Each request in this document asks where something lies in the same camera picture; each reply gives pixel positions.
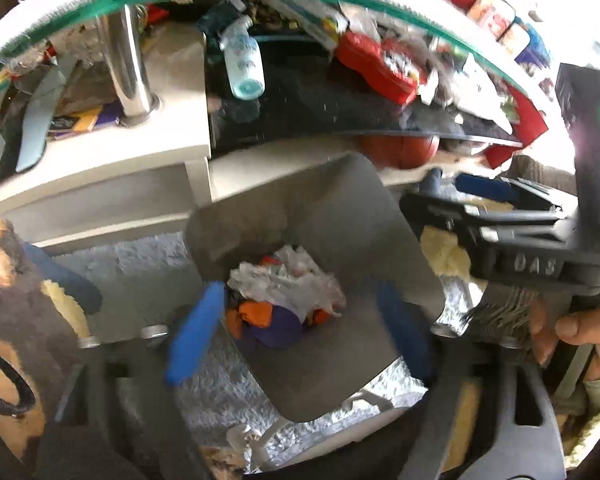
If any orange wrapper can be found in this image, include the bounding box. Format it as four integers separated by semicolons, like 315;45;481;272
224;301;274;339

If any white tissue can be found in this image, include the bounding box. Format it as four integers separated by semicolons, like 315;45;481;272
227;245;347;322

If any grey trash bin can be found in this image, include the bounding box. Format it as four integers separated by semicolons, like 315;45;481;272
184;154;445;422

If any person's right hand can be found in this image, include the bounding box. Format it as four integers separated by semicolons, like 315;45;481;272
529;298;600;364

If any basketball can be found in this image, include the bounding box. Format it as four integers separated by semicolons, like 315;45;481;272
360;136;440;170

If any red snack package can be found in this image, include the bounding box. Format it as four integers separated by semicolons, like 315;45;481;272
335;30;428;105

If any white baby bottle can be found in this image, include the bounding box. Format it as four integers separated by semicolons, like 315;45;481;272
220;15;265;101

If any chrome table leg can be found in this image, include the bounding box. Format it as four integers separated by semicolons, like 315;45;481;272
96;4;160;128

